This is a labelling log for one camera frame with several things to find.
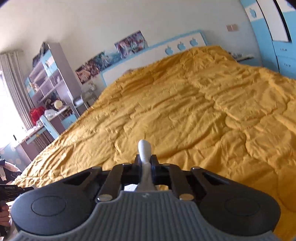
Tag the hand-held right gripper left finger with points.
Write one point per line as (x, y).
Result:
(115, 180)

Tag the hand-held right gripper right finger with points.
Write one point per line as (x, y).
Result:
(171, 180)

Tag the white printed sweatshirt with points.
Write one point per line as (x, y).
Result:
(144, 150)

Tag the person's left hand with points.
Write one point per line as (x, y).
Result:
(4, 215)

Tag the dark and white clothing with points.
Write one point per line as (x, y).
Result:
(9, 170)

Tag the cluttered desk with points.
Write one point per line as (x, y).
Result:
(32, 139)

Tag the light blue chair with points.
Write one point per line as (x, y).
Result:
(49, 127)

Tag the mustard yellow quilt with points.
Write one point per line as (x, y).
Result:
(185, 104)

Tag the red bag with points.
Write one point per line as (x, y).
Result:
(37, 115)

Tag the grey metal rack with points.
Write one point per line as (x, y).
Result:
(85, 102)

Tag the round globe lamp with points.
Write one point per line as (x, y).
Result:
(58, 104)

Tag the grey curtain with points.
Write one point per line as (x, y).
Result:
(16, 92)

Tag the white and blue headboard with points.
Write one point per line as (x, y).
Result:
(138, 64)

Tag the purple and blue bookshelf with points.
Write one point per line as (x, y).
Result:
(50, 76)

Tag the white and black bedside object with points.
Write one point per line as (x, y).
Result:
(240, 56)

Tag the blue and white wardrobe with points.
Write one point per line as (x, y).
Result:
(272, 34)

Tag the wall socket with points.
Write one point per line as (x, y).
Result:
(92, 86)

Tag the wall poster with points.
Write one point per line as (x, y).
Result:
(89, 71)
(131, 44)
(106, 59)

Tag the wall switch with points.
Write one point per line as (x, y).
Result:
(232, 27)

